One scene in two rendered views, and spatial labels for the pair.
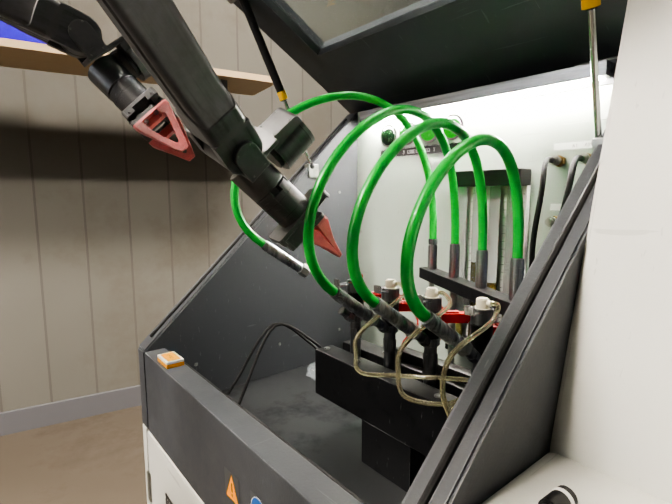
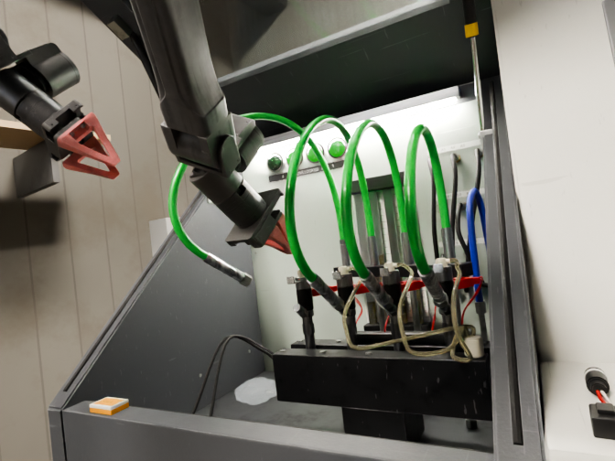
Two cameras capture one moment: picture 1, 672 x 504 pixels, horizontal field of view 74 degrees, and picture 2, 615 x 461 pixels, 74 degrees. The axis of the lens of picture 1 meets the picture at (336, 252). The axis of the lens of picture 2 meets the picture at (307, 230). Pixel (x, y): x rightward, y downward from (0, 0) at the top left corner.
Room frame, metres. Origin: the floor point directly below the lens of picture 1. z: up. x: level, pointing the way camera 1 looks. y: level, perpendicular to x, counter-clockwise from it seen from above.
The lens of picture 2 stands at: (0.06, 0.23, 1.16)
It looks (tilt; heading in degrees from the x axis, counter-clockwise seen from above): 2 degrees up; 337
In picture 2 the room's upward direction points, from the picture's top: 7 degrees counter-clockwise
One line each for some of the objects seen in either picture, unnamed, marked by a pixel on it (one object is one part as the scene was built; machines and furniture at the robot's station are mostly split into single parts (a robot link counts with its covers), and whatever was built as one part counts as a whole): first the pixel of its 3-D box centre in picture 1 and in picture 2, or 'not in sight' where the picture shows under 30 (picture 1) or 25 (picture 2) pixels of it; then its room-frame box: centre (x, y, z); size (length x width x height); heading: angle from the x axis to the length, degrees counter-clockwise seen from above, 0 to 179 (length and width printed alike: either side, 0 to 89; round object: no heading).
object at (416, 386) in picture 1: (407, 418); (381, 393); (0.64, -0.11, 0.91); 0.34 x 0.10 x 0.15; 39
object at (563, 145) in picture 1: (579, 219); (458, 203); (0.72, -0.39, 1.20); 0.13 x 0.03 x 0.31; 39
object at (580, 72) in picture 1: (457, 98); (339, 123); (0.90, -0.24, 1.43); 0.54 x 0.03 x 0.02; 39
